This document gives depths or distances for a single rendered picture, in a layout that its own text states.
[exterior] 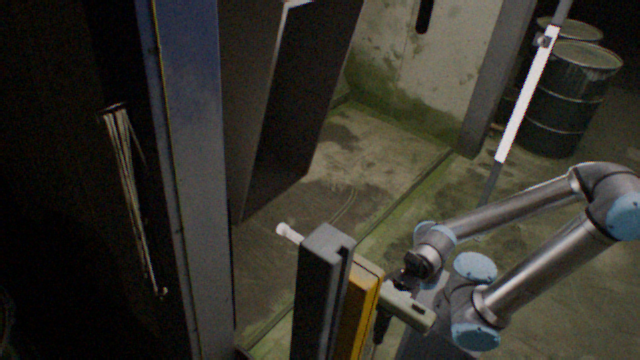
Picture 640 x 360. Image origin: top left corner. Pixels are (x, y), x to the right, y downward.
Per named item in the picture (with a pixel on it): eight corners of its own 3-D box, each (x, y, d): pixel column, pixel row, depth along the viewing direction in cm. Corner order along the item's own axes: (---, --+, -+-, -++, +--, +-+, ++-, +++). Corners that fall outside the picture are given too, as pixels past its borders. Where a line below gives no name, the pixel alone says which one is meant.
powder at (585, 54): (547, 38, 381) (548, 36, 381) (615, 52, 367) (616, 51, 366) (547, 59, 341) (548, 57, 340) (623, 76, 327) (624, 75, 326)
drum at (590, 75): (511, 121, 436) (546, 33, 381) (572, 138, 421) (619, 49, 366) (506, 150, 392) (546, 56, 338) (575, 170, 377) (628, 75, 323)
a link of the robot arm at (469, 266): (481, 281, 175) (496, 251, 164) (486, 318, 161) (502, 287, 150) (443, 274, 176) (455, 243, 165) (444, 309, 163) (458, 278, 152)
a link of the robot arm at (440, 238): (453, 254, 139) (463, 231, 132) (436, 277, 130) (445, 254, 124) (427, 239, 143) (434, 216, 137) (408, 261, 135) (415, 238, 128)
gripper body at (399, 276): (406, 311, 120) (426, 285, 128) (413, 291, 114) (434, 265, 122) (382, 296, 123) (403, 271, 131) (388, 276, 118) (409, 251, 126)
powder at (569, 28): (608, 34, 406) (609, 33, 405) (587, 46, 374) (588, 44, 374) (552, 16, 435) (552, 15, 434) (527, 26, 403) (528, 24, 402)
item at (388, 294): (419, 360, 118) (440, 309, 104) (411, 373, 115) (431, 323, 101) (283, 266, 140) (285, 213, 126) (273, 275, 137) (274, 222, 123)
